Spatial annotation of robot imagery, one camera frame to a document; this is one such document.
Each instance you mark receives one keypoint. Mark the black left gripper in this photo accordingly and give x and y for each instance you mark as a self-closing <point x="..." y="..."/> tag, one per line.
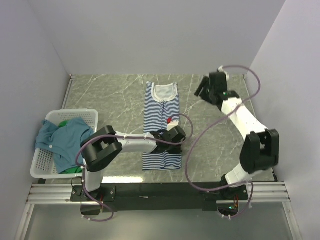
<point x="179" y="149"/>

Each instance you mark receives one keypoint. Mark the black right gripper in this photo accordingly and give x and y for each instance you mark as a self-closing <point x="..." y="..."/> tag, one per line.
<point x="203" y="84"/>

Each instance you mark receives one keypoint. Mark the blue white striped tank top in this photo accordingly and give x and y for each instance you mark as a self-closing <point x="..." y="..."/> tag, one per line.
<point x="161" y="103"/>

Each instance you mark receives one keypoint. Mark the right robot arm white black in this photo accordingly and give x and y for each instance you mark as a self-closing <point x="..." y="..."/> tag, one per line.
<point x="260" y="150"/>

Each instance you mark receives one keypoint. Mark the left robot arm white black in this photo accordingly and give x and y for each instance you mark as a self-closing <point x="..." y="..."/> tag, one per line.
<point x="100" y="149"/>

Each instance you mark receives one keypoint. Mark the green tank top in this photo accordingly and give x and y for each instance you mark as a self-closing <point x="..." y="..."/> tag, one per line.
<point x="74" y="169"/>

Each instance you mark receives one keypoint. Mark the teal blue tank top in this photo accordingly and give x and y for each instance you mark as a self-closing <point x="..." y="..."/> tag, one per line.
<point x="63" y="142"/>

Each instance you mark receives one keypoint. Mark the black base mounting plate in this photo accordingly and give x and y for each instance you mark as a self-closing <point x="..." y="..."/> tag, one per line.
<point x="164" y="196"/>

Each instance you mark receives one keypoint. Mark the white plastic laundry basket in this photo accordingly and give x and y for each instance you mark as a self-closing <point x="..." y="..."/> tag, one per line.
<point x="43" y="166"/>

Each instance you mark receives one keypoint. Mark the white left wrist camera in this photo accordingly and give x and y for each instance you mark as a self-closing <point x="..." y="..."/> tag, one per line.
<point x="171" y="123"/>

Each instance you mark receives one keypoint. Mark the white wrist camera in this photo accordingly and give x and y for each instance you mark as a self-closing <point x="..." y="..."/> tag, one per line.
<point x="221" y="70"/>
<point x="171" y="123"/>

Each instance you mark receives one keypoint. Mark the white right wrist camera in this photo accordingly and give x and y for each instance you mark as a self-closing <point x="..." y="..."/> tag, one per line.
<point x="221" y="70"/>

